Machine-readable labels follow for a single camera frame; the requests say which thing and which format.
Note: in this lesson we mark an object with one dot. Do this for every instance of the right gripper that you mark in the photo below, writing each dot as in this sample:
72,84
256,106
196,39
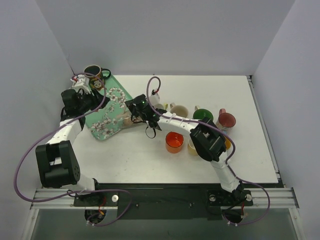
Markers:
133,110

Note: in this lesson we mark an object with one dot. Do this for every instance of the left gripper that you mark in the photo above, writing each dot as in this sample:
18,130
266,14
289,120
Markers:
94,96

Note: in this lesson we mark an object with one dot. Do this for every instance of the beige tall mug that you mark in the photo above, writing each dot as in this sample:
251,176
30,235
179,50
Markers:
127,121

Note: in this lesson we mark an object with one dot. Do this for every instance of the light green faceted mug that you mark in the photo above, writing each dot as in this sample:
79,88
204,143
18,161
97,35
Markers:
161,106

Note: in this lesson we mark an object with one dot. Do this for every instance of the black mug orange pattern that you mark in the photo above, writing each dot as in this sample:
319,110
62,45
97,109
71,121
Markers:
97,76

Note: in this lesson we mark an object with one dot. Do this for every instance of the cream floral mug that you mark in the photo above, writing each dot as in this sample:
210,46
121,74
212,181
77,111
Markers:
179,110

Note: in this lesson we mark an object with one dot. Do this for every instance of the orange mug black handle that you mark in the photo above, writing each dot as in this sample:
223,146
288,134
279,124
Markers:
174,142

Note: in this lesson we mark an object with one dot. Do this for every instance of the white mug green inside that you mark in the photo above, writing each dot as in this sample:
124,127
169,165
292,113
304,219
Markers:
200,113

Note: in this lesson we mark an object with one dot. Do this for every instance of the yellow mug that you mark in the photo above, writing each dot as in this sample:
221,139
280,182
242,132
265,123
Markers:
191,148

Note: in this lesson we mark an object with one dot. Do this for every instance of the pink patterned mug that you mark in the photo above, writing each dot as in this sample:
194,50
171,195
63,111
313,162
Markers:
225,121

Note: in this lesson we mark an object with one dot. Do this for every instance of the blue butterfly mug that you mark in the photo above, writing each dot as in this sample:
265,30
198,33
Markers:
227,143

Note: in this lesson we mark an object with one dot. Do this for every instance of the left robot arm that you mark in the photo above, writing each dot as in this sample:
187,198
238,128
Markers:
56,160

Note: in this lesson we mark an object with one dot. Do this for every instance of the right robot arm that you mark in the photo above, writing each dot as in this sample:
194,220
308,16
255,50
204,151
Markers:
208,140

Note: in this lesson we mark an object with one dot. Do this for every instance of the green floral serving tray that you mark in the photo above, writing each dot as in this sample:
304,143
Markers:
103,123

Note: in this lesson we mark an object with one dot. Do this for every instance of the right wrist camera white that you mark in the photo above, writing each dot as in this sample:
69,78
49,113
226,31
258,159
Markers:
154,99

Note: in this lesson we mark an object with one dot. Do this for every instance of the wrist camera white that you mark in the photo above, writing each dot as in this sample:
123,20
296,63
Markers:
154,99
81,82

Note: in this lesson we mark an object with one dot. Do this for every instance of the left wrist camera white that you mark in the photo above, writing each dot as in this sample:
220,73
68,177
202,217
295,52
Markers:
81,82

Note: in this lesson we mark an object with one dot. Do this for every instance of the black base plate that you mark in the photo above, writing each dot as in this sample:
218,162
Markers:
149,201

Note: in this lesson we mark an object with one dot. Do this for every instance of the aluminium frame rail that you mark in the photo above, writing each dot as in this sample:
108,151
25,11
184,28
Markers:
280,198

